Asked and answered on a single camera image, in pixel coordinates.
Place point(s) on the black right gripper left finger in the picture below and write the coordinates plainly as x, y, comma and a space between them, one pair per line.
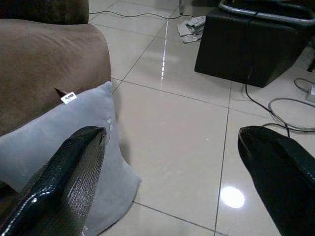
61, 182

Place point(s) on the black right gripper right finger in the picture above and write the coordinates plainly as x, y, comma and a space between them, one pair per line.
278, 177

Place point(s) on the grey velvet pillow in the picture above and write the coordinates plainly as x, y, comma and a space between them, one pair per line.
44, 140

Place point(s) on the brown fabric sofa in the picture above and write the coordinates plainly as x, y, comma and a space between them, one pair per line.
41, 64

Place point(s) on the white power strip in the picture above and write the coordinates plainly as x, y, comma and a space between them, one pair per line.
311, 94

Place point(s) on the black cube ottoman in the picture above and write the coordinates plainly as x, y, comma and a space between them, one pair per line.
248, 44

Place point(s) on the crumpled grey cloth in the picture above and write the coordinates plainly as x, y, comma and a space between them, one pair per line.
191, 29

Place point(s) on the chrome furniture leg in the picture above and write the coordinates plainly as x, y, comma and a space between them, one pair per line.
181, 6

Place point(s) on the grey metal tube frame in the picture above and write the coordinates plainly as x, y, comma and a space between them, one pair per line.
265, 11

